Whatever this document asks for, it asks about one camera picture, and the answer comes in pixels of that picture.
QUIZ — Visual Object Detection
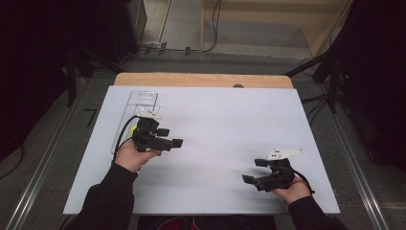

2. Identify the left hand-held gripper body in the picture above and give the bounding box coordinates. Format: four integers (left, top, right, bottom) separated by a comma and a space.
131, 109, 175, 153

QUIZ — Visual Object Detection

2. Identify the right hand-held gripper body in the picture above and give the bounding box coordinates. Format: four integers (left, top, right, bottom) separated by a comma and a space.
255, 148, 305, 193

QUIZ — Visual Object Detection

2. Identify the clear plastic container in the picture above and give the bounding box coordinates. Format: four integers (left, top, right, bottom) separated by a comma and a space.
110, 90, 160, 155

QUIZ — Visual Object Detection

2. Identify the person's right hand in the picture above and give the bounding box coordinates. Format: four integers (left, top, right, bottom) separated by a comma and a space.
271, 176, 313, 206

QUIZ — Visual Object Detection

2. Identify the person's left hand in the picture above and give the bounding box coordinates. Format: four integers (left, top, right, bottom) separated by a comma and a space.
113, 139, 163, 174

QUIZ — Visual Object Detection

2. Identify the black metal stand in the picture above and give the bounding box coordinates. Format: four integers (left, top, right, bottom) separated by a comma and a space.
284, 47, 344, 115
64, 46, 126, 108

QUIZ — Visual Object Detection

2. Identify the black curtain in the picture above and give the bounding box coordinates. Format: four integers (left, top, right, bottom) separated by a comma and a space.
319, 0, 406, 173
0, 0, 143, 162

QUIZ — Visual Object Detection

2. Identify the wooden platform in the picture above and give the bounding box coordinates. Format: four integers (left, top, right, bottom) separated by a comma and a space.
200, 0, 354, 58

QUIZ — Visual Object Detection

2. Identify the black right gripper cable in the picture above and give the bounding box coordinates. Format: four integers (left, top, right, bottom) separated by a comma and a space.
292, 170, 316, 196

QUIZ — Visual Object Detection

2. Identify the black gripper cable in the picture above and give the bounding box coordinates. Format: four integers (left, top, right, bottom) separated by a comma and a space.
112, 115, 142, 162
292, 170, 316, 196

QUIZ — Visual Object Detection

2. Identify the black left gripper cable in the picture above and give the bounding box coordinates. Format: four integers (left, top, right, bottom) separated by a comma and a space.
112, 115, 142, 162

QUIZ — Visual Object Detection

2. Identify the metal floor rail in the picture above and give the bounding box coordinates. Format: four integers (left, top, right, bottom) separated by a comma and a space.
314, 84, 392, 230
5, 78, 92, 230

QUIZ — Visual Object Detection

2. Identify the red cable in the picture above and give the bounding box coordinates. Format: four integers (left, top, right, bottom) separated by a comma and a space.
155, 216, 201, 230

